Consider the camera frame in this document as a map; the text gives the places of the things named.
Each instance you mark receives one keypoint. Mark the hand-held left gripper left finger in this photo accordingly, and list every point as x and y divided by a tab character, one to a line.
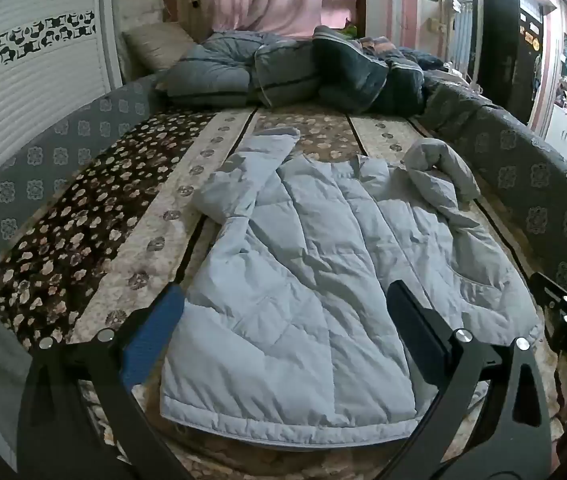
156	332

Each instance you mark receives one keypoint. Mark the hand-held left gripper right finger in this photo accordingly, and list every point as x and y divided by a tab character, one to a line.
416	332

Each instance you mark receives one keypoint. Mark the light blue padded jacket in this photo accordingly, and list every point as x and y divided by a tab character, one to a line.
313	285

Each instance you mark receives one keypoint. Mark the floral plush blanket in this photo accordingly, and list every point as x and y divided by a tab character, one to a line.
113	210

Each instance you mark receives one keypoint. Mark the grey patterned bed sheet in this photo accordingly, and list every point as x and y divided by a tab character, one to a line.
38	160

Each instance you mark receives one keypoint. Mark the dark blue cloth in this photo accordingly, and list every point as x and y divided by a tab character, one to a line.
431	60

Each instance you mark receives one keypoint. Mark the grey striped quilt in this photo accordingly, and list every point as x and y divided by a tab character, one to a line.
213	70

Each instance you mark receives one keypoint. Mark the dark teal quilt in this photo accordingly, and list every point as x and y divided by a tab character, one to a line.
348	70

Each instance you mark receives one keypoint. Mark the white slatted wardrobe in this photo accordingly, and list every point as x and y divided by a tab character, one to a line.
38	85

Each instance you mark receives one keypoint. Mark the white framed mirror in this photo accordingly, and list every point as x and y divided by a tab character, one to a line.
463	30

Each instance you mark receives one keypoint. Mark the beige pillow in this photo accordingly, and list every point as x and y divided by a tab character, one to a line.
158	45

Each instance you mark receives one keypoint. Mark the green cloth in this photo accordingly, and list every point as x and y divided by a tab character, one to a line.
349	30

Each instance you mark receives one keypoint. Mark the white fluffy stacked bedding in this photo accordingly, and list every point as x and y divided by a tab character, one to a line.
136	0

